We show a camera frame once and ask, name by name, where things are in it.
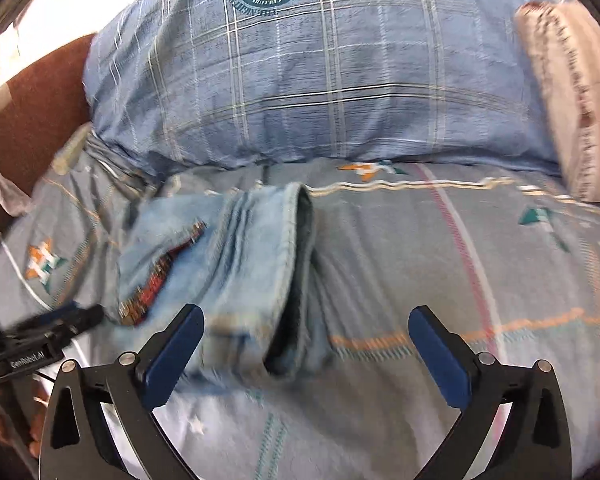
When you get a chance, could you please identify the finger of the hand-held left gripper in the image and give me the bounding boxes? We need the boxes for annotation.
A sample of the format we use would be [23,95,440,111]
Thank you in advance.
[2,302,106,345]

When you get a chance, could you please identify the beige striped pillow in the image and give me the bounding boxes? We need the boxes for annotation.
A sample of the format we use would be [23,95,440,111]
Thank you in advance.
[512,1,600,204]

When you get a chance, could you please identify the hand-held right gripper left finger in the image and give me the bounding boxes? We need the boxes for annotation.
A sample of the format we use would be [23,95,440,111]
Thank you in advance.
[37,304,206,480]

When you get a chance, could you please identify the light blue denim pants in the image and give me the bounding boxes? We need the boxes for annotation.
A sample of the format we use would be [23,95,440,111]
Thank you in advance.
[115,181,342,377]

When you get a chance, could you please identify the grey-blue printed bed sheet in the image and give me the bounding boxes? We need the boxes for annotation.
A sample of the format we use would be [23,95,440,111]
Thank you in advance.
[0,120,600,480]

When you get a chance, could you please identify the brown headboard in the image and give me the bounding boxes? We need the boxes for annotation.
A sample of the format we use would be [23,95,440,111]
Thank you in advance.
[0,34,99,231]

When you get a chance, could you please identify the blue plaid pillow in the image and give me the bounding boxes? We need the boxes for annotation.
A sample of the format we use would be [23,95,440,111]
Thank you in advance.
[82,0,565,177]

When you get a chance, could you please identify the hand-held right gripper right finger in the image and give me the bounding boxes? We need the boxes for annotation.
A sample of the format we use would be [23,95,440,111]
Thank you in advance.
[407,305,574,480]

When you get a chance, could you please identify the person's left hand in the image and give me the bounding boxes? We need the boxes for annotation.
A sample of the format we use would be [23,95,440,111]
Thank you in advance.
[0,382,50,457]

